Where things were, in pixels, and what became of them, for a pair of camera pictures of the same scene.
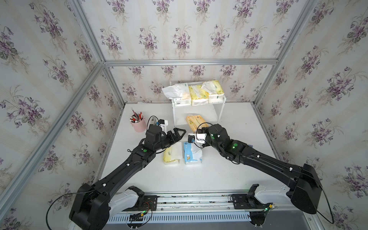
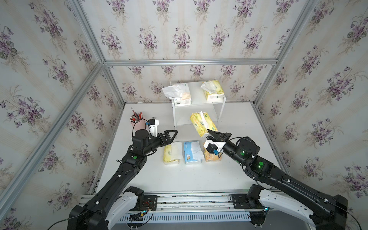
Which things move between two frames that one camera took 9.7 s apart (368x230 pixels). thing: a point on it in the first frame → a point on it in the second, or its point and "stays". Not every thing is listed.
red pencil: x=135 y=113 stays
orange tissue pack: x=196 y=122 → x=211 y=156
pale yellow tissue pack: x=171 y=155 stays
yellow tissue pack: x=198 y=96 → x=201 y=121
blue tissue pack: x=193 y=154 stays
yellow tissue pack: x=216 y=93 stays
